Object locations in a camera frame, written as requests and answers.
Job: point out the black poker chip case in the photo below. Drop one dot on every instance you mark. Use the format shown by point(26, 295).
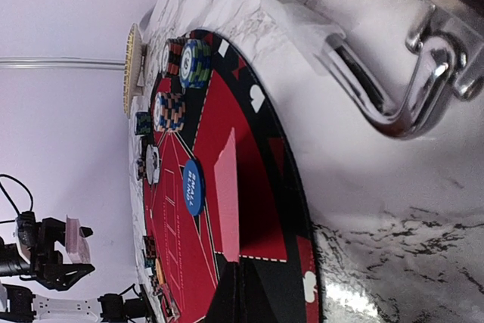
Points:
point(399, 61)

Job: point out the left aluminium wall post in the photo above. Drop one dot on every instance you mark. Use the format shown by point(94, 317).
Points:
point(31, 63)

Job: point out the round red black poker mat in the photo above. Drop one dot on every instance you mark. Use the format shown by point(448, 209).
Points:
point(276, 278)

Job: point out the orange round blind button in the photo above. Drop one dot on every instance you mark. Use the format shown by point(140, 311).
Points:
point(160, 276)

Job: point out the red playing card deck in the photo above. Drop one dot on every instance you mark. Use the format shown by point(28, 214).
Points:
point(76, 245)

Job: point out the single blue green chip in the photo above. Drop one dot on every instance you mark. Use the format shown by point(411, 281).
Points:
point(143, 123)

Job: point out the small orange black chip pile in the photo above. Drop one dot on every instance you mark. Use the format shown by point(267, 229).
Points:
point(149, 250)

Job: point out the white blue chip pile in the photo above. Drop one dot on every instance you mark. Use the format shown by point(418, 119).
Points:
point(169, 112)
point(140, 168)

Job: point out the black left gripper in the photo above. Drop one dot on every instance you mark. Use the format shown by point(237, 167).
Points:
point(39, 238)

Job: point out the blue round blind button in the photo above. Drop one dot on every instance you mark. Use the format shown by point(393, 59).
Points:
point(194, 187)

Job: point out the clear round dealer button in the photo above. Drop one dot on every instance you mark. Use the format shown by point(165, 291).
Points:
point(152, 163)

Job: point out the woven bamboo tray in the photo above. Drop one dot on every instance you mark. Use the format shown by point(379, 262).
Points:
point(134, 63)

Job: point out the black triangular button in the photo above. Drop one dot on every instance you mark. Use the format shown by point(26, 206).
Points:
point(169, 307)

